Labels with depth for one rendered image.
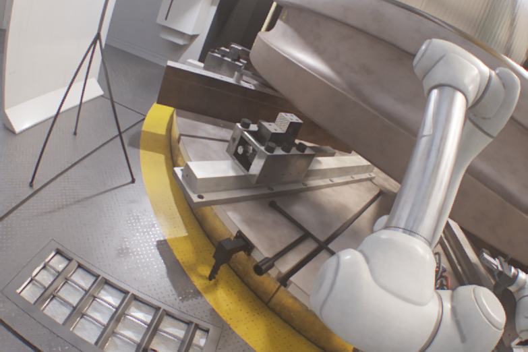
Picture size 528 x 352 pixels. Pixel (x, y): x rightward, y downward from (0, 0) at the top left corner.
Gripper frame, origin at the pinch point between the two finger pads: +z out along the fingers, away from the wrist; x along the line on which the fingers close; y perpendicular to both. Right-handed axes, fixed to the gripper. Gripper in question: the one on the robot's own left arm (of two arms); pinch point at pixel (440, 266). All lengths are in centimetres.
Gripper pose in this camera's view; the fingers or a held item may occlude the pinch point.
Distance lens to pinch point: 130.2
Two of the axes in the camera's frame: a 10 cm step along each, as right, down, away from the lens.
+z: 8.2, 5.5, 1.4
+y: -5.4, 6.9, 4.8
